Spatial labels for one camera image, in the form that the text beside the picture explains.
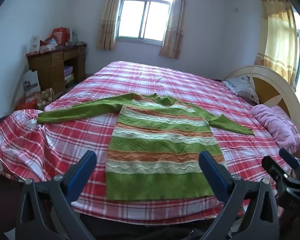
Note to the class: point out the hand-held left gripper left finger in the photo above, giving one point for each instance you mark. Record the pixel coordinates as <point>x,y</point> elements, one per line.
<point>83,170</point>

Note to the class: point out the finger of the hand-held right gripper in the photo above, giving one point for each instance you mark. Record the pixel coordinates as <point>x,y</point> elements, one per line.
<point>288,158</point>
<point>272,167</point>

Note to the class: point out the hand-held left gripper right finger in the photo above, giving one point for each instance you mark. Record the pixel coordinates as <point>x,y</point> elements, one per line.
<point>211,170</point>

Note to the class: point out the green striped knit sweater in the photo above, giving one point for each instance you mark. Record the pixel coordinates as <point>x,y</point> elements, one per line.
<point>160,150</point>

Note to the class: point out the red plaid bed sheet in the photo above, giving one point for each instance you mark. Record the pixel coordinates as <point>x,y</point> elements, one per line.
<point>72,135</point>

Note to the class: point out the pink pillow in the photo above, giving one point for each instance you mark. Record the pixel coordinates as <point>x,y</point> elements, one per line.
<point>277,122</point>

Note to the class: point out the cream wooden headboard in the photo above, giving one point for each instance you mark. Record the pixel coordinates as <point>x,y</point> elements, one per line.
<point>272,92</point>

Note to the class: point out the patterned gift bag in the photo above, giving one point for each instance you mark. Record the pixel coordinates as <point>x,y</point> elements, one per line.
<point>46,98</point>

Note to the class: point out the floral pillow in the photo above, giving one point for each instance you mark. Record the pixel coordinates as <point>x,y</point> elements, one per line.
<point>240,86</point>

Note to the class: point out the red plastic bag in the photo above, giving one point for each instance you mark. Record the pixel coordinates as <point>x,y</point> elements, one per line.
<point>26,104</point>

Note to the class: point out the stack of flat boxes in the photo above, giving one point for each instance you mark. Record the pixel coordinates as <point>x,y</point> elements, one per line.
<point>68,76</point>

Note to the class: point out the white paper shopping bag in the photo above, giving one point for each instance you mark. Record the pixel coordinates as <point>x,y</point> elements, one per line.
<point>31,82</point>

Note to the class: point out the brown wooden desk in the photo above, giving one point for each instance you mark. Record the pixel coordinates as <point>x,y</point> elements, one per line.
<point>48,67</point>

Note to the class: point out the yellow curtain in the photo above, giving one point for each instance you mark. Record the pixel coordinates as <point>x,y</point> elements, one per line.
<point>277,40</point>

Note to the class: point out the white upright card box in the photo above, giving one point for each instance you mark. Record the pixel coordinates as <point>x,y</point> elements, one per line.
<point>34,44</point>

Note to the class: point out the beige checked curtain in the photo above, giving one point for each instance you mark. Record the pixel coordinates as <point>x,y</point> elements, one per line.
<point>175,25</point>
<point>110,22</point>

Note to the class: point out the grey framed window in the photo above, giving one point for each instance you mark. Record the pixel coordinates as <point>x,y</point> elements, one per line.
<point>143,18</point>

